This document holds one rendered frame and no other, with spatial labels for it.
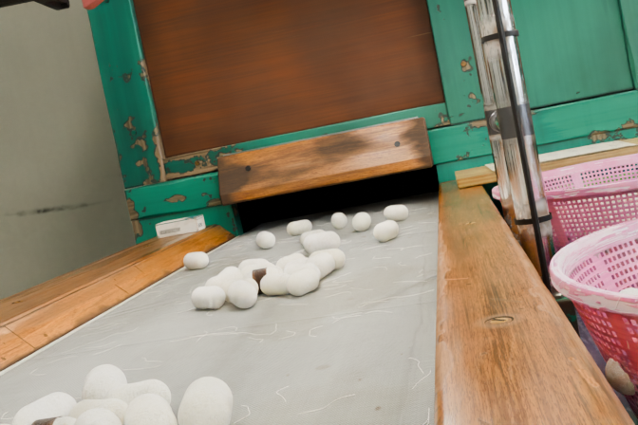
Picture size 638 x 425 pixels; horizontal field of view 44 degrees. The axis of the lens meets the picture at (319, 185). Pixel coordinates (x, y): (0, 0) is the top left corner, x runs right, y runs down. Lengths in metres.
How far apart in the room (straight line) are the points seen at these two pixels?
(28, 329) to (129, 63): 0.64
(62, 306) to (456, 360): 0.47
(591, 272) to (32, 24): 1.86
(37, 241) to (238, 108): 1.11
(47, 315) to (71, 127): 1.47
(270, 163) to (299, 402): 0.76
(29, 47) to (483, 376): 1.97
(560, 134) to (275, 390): 0.81
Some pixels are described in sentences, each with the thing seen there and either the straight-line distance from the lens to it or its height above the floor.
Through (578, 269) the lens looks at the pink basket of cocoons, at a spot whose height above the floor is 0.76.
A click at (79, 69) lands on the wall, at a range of 2.12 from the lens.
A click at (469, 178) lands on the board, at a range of 0.97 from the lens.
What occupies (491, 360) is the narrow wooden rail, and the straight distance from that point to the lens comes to 0.29.
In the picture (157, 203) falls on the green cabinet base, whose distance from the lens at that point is 1.20.
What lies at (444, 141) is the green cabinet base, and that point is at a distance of 1.12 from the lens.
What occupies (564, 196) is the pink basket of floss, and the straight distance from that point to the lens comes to 0.73.
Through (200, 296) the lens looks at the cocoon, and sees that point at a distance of 0.63.
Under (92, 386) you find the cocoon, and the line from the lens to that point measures 0.41.
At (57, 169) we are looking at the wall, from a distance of 2.14.
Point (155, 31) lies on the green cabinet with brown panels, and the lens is 1.22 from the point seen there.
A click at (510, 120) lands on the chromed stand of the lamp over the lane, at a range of 0.56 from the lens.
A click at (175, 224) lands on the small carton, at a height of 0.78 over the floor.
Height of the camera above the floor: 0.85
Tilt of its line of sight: 3 degrees down
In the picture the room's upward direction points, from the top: 11 degrees counter-clockwise
